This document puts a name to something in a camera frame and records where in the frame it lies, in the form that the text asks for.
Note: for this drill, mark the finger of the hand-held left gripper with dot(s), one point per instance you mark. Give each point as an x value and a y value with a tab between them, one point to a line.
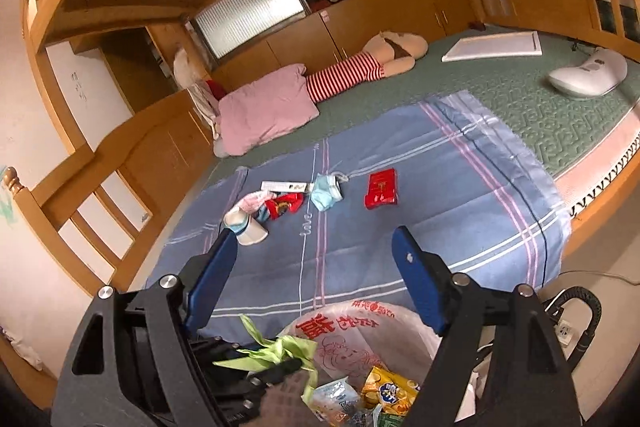
277	369

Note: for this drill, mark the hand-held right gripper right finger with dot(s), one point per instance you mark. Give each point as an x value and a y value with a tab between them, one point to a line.
420	277

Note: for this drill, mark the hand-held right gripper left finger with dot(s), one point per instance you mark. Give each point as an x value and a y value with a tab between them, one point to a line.
210	277

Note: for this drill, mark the green plastic wrapper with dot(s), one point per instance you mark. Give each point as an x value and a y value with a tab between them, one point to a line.
272	347

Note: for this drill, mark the white paper cup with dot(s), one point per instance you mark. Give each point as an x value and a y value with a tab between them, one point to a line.
254	235

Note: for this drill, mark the pale blue plastic packet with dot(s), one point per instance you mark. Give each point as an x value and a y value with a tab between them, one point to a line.
332	399

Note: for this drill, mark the white printed plastic bag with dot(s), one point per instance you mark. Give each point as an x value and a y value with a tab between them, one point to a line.
350	337

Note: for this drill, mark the red cigarette box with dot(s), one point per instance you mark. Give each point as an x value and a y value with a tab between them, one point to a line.
382	189

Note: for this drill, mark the red snack wrapper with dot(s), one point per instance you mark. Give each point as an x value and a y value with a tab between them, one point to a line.
285	206

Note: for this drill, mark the yellow snack wrapper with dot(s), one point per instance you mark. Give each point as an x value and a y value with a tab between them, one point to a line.
387	389

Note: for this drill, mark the white carton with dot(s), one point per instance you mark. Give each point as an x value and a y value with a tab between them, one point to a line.
282	185

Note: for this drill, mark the blue plaid sheet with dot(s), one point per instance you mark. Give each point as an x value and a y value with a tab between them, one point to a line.
400	232

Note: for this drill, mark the white power strip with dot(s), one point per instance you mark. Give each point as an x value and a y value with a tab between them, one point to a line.
565	333

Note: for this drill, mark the pink pillow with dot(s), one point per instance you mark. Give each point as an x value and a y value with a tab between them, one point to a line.
265	117

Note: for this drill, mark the pale hanging cloth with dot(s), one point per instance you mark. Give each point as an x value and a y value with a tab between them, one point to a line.
202	104

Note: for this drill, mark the green patterned mat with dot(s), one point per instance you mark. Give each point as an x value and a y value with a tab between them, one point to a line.
500	107

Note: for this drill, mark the white patterned mattress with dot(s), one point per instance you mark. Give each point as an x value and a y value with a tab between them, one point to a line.
600	187

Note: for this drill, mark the striped plush toy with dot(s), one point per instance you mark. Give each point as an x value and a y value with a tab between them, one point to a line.
345	77

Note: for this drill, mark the wooden wardrobe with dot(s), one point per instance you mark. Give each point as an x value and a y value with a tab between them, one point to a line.
125	67

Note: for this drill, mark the white framed board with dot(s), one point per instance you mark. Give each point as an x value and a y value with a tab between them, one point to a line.
492	47

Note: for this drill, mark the small dark brown object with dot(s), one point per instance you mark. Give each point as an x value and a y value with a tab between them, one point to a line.
475	26

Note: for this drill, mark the white massage pillow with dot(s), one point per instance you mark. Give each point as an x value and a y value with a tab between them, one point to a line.
587	77

